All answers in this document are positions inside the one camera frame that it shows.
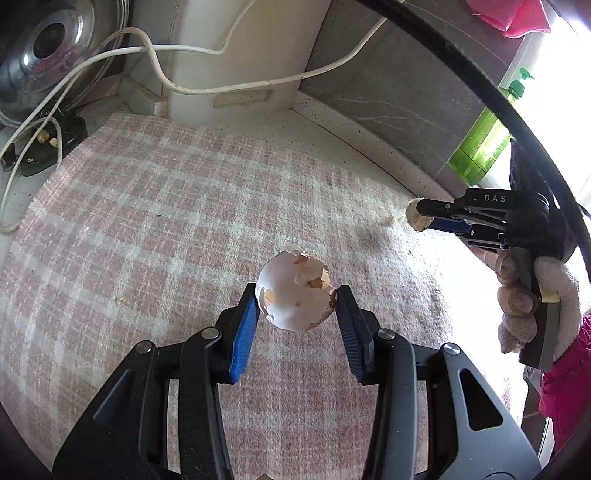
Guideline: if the white appliance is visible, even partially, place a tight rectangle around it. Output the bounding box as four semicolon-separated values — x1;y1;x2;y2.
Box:
166;0;331;123

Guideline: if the green pump bottle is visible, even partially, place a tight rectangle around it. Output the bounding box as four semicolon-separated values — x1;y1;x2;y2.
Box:
447;68;534;182

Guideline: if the pink plaid cloth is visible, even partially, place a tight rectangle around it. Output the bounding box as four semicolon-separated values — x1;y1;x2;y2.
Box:
0;112;527;480

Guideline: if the person's right hand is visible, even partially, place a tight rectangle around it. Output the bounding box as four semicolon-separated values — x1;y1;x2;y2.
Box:
495;251;583;356

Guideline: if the thick black cable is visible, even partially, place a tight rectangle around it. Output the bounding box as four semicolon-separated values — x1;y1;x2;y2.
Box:
365;0;591;278

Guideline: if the small beige lump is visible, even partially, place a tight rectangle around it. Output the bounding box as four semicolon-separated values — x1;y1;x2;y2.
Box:
405;197;432;232

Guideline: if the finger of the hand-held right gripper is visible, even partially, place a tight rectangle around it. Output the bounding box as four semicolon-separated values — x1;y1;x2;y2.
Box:
431;220;505;251
421;193;507;225

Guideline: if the metal pot lid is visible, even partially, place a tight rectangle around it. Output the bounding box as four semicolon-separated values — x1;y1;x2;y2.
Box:
0;0;134;127

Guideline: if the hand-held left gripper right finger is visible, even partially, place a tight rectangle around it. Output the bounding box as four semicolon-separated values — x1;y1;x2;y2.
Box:
335;285;542;480

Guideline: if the broken white eggshell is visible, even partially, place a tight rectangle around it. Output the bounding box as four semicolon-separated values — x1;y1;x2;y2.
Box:
255;249;338;333

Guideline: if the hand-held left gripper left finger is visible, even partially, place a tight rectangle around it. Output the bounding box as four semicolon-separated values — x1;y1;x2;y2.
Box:
53;282;262;480

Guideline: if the pink hanging cloth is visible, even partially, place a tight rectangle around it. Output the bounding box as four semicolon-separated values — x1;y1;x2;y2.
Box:
464;0;552;38

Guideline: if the person's right forearm pink sleeve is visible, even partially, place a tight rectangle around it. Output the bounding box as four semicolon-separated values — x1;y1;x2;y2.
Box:
538;314;591;455

